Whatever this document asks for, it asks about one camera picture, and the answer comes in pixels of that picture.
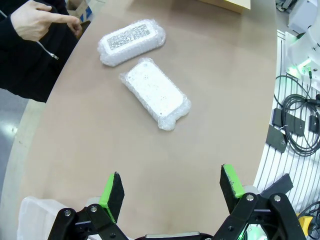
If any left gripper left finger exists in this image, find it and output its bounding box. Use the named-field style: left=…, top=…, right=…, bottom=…
left=48, top=171, right=131, bottom=240

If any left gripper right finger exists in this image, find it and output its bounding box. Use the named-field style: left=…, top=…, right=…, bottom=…
left=213, top=163, right=306, bottom=240

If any bubble-wrapped clock showing back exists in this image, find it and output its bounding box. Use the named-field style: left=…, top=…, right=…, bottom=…
left=118, top=57, right=192, bottom=132

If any bubble-wrapped clock showing display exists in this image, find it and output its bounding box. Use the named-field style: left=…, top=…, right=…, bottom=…
left=97, top=18, right=167, bottom=67

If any person's right hand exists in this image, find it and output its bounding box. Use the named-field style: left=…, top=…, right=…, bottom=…
left=9, top=0, right=84, bottom=42

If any black angular wedge piece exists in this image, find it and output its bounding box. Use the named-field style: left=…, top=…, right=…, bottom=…
left=259, top=173, right=294, bottom=199

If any translucent plastic bin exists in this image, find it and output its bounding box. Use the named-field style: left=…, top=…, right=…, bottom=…
left=16, top=195, right=87, bottom=240

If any yellow plastic block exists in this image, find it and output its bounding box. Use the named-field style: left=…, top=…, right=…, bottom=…
left=298, top=215, right=315, bottom=234

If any person in black zip jacket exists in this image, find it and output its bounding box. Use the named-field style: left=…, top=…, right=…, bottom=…
left=0, top=0, right=92, bottom=104

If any brown cardboard box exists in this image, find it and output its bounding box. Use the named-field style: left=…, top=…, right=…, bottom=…
left=197, top=0, right=252, bottom=15

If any blue and brown carton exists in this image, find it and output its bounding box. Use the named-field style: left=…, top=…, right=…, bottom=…
left=66, top=0, right=95, bottom=26

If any white slotted base plate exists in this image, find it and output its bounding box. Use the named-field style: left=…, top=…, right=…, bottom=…
left=254, top=29, right=320, bottom=240

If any black flat bracket plate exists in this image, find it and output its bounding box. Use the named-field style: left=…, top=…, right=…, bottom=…
left=271, top=108, right=306, bottom=138
left=308, top=114, right=320, bottom=133
left=265, top=124, right=287, bottom=154

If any coiled black cable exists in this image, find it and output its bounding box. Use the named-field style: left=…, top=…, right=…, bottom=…
left=273, top=74, right=320, bottom=158

